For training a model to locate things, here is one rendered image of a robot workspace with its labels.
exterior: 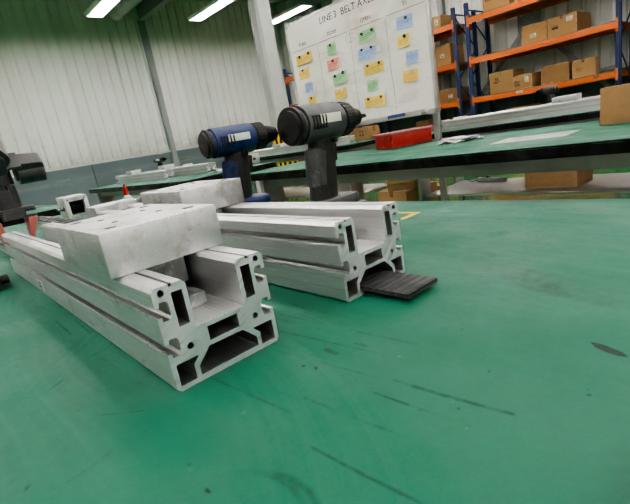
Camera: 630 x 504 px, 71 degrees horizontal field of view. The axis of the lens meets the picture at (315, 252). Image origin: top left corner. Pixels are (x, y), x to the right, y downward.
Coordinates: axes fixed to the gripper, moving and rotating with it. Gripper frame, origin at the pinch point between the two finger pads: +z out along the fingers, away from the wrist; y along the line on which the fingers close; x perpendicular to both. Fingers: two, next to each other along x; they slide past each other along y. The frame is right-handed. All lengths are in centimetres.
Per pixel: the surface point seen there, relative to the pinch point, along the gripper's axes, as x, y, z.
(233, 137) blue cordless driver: -51, 34, -16
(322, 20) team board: 158, 281, -103
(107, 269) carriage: -92, -6, -6
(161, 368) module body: -96, -6, 2
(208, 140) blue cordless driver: -50, 29, -16
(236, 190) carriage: -67, 23, -7
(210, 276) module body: -94, 1, -3
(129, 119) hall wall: 1089, 463, -130
